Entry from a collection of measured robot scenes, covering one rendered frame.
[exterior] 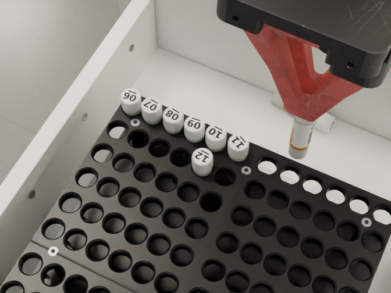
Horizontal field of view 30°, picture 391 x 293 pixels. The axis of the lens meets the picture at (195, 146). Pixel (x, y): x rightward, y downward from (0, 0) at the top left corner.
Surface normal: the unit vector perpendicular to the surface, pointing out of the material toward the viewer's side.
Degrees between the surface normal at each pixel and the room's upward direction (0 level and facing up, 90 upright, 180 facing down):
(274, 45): 68
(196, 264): 0
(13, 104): 0
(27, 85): 0
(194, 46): 90
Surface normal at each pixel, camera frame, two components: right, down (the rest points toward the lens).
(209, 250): 0.00, -0.50
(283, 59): 0.84, 0.16
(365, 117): -0.45, 0.77
